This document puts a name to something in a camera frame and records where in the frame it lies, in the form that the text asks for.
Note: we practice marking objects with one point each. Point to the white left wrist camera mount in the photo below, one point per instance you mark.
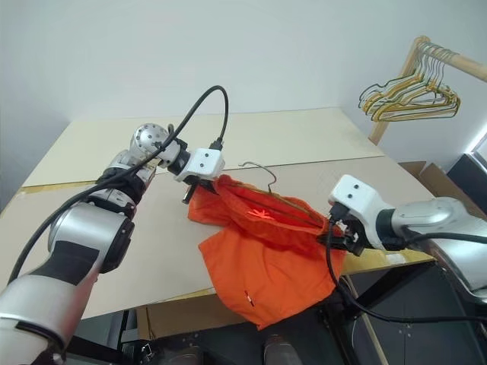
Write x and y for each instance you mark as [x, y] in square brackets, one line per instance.
[205, 161]

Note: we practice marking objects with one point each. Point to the dark flat panel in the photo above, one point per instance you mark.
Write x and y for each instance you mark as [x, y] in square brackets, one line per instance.
[468, 171]

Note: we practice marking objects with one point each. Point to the thin wooden slat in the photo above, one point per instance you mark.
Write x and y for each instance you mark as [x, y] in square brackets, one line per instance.
[371, 342]

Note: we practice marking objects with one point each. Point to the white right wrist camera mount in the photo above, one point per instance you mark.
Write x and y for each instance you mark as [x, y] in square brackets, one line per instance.
[354, 194]

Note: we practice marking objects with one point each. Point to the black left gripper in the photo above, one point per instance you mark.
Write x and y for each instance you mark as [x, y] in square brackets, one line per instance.
[198, 184]

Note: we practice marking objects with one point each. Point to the dark rounded shape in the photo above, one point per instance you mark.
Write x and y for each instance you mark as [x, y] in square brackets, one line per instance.
[279, 350]

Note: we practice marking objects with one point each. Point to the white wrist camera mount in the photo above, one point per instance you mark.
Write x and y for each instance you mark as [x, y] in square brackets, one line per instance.
[354, 194]
[205, 161]

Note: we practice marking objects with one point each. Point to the open brown cardboard box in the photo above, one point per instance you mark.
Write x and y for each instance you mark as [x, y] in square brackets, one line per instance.
[433, 175]

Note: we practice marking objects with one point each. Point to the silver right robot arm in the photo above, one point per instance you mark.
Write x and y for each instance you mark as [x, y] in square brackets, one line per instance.
[437, 216]

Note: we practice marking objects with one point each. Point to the black table frame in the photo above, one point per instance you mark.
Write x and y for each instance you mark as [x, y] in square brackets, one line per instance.
[392, 281]

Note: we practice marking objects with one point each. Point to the flat brown cardboard box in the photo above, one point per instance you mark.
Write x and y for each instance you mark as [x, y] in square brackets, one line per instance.
[182, 315]

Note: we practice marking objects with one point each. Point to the orange shorts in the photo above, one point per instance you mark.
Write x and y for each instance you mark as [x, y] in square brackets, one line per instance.
[266, 266]

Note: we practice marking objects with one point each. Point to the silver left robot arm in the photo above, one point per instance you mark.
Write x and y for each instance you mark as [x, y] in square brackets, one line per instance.
[87, 228]

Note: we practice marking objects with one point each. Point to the wooden clothes rack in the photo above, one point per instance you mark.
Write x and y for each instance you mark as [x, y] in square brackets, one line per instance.
[468, 64]

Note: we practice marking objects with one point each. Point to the black box with white marking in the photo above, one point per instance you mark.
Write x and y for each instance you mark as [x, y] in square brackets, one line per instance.
[146, 348]

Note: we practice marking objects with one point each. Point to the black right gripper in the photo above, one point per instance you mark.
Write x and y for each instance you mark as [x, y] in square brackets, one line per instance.
[350, 228]

